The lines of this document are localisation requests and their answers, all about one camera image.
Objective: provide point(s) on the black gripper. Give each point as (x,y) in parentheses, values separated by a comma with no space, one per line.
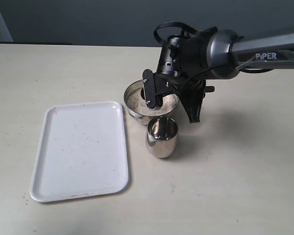
(180,71)

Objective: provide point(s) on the brown wooden spoon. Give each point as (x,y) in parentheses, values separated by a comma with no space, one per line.
(208,89)

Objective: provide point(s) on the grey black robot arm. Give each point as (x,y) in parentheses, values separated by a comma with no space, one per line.
(228,54)

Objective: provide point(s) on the steel cup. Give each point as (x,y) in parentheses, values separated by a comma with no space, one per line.
(162,136)

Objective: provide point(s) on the steel bowl of rice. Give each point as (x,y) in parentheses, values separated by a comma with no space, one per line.
(137,107)

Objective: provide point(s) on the white rectangular tray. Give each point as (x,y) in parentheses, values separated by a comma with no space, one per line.
(82,152)

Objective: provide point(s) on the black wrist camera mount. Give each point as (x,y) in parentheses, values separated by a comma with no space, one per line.
(155,87)

